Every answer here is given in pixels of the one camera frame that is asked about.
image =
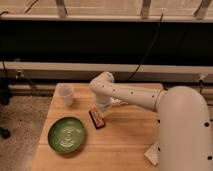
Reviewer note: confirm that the green ceramic bowl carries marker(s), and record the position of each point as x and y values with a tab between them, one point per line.
66	135

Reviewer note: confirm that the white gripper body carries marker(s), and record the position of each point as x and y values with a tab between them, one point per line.
103	104

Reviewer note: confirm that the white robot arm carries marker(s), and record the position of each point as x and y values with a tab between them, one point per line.
185	142

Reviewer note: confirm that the translucent plastic cup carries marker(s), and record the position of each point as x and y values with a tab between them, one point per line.
66	93

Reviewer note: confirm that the black eraser with label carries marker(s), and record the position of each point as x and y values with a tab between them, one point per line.
97	120

